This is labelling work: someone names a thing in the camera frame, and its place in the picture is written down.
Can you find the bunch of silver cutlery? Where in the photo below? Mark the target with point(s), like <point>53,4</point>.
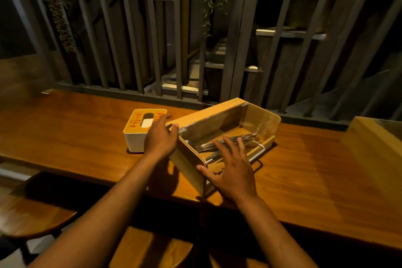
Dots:
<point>209,147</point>

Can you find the person's right forearm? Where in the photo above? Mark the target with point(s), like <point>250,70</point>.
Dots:
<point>273,236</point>

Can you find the person's left thumb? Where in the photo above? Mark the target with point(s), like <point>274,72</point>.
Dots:
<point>174,131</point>

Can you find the person's right middle finger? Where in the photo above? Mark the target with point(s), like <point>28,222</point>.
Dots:
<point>231,150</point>

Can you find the round wooden stool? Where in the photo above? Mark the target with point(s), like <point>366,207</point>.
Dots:
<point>34,211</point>
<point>150,250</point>

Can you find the white tissue box, wooden lid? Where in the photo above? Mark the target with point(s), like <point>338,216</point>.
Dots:
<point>136,137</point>

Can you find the person's left forearm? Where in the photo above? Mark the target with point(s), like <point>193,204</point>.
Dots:
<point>110,211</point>

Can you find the person's left hand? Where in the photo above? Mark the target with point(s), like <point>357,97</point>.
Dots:
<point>160,140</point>

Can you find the grey staircase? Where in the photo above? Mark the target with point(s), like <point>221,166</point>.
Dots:
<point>216,66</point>

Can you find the grey metal railing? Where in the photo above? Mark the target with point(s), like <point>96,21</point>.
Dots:
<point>238,41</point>

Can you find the person's right thumb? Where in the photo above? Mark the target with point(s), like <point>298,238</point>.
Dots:
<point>206,173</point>

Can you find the wooden box with clear lid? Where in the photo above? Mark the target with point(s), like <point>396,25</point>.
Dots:
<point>373,154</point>

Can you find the wooden cutlery box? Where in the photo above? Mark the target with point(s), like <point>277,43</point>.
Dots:
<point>194,173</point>

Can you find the person's right hand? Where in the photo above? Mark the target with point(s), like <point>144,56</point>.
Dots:
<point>235,179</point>

